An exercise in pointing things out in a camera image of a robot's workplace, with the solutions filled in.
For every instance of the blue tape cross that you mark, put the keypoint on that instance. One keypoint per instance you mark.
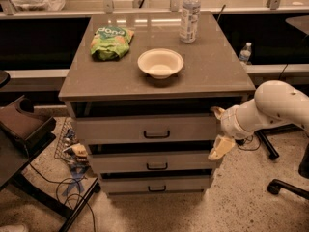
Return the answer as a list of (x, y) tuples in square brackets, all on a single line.
[(75, 182)]

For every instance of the grey top drawer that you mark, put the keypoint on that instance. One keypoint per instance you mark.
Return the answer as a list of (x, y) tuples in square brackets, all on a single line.
[(153, 128)]

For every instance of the small water bottle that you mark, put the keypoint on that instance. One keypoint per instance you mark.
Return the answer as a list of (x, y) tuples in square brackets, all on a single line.
[(245, 53)]

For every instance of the green chips bag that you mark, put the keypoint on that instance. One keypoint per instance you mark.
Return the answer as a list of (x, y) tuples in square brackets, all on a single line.
[(111, 42)]

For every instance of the grey drawer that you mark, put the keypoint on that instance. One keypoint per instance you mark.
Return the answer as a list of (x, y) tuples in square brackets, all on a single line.
[(153, 161), (151, 185), (153, 128)]

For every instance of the white paper bowl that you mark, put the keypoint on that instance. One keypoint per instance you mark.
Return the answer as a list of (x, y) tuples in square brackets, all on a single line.
[(160, 63)]

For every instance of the clear water bottle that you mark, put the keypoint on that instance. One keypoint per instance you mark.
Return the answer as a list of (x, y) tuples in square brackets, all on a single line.
[(189, 20)]

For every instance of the grey middle drawer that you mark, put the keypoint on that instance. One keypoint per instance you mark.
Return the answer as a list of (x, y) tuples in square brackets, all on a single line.
[(153, 161)]

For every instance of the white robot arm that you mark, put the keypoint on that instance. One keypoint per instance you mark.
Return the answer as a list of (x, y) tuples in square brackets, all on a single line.
[(275, 103)]

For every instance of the wire basket with clutter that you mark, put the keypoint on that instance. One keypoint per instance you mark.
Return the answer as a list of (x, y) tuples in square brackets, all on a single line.
[(69, 149)]

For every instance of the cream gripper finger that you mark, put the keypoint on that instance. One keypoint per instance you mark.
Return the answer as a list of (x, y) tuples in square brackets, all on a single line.
[(217, 111), (222, 145)]

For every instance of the grey drawer cabinet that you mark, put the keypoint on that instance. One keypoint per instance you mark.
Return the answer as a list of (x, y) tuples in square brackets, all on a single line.
[(211, 76)]

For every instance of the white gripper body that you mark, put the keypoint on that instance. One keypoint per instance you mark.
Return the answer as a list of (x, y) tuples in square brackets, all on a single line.
[(230, 122)]

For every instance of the dark brown chair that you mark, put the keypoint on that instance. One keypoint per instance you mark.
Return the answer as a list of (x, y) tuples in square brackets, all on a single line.
[(26, 135)]

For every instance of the black stand leg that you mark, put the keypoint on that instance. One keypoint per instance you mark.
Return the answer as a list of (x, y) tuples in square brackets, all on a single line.
[(273, 155)]

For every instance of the grey bottom drawer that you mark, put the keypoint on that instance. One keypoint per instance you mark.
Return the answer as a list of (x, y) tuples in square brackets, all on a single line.
[(151, 185)]

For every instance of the black office chair base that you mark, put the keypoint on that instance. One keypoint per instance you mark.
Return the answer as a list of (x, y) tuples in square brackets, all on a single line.
[(276, 185)]

